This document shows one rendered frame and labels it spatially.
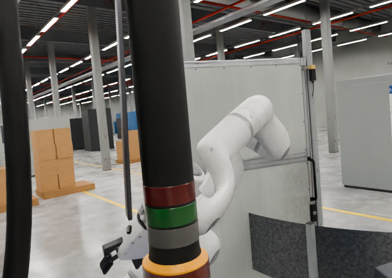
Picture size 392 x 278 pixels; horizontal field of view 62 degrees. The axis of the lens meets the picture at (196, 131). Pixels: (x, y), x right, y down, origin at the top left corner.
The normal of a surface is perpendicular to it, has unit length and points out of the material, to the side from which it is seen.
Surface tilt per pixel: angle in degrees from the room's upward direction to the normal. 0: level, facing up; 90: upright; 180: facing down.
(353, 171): 90
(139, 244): 127
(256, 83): 91
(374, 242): 90
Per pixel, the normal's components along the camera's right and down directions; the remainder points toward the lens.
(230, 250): 0.33, 0.02
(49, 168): 0.64, -0.01
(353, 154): -0.78, 0.10
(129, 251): 0.46, 0.56
